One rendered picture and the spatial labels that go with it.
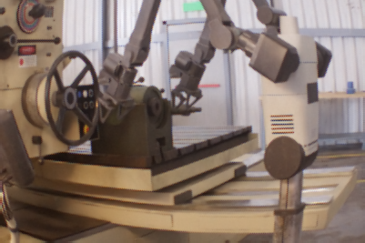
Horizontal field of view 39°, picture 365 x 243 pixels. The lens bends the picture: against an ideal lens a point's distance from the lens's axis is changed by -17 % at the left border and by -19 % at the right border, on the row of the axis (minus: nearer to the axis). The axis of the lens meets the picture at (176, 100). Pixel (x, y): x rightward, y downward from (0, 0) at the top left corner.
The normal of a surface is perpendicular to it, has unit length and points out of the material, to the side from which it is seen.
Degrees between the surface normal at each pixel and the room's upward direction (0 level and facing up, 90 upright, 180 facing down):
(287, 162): 90
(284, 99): 90
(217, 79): 90
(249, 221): 90
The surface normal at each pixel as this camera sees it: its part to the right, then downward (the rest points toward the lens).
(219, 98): -0.48, 0.07
